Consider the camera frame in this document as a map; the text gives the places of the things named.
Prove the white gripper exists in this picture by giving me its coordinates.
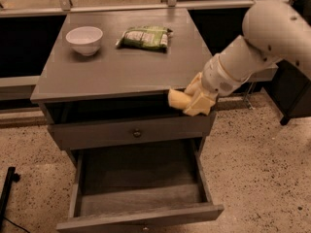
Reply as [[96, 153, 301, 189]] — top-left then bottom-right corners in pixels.
[[183, 53, 250, 117]]

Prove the yellow sponge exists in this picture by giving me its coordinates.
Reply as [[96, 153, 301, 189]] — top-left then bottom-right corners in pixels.
[[168, 89, 191, 110]]

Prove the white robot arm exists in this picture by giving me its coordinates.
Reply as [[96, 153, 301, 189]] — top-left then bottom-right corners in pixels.
[[184, 0, 311, 116]]

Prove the round metal drawer knob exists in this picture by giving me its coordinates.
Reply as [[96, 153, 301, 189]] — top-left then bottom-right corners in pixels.
[[133, 129, 142, 138]]

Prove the grey wooden drawer cabinet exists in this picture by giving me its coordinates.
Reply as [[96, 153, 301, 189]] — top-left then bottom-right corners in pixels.
[[30, 7, 228, 167]]

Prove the open grey bottom drawer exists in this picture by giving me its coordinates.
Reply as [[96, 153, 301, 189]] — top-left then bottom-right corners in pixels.
[[56, 139, 224, 233]]

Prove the grey middle drawer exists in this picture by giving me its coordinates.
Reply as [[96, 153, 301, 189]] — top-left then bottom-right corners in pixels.
[[48, 112, 216, 150]]

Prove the green snack bag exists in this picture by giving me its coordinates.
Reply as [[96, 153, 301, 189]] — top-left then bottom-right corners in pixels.
[[116, 25, 173, 51]]

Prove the dark side cabinet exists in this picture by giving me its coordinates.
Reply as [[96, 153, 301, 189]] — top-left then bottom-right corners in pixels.
[[263, 60, 311, 125]]

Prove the white ceramic bowl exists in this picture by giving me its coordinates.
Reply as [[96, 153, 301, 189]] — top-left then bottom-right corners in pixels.
[[65, 26, 103, 56]]

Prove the black floor stand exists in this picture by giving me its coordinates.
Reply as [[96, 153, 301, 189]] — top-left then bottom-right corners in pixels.
[[0, 167, 20, 230]]

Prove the grey metal railing frame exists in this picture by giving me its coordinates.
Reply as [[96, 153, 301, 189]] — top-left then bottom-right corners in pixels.
[[0, 0, 302, 102]]

